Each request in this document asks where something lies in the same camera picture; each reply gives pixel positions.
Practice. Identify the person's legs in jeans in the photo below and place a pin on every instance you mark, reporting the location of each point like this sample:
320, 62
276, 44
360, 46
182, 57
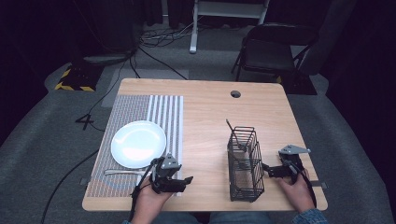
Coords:
218, 218

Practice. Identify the white round plate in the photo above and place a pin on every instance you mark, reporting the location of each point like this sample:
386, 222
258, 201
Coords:
138, 144

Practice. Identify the silver fork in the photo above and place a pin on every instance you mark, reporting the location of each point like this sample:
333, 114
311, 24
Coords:
124, 171

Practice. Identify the person's left hand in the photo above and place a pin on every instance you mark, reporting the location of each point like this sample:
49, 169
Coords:
150, 199

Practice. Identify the grey tape strip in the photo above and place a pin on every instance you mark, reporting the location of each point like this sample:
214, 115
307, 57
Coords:
320, 184
84, 181

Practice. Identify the black folding chair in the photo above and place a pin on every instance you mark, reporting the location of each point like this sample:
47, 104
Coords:
267, 53

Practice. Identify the black yellow striped base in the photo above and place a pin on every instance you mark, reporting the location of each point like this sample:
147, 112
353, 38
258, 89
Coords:
79, 77

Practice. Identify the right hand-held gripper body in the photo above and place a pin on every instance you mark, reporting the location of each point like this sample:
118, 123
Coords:
291, 161

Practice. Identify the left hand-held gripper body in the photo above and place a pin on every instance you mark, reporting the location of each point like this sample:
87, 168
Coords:
168, 174

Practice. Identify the person's right hand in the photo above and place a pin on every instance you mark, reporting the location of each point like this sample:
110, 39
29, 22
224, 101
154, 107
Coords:
296, 193

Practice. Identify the white metal stand frame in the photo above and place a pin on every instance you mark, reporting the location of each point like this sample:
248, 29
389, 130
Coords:
194, 28

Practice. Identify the grey striped woven placemat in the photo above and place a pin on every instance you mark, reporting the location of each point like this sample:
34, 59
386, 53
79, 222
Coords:
130, 109

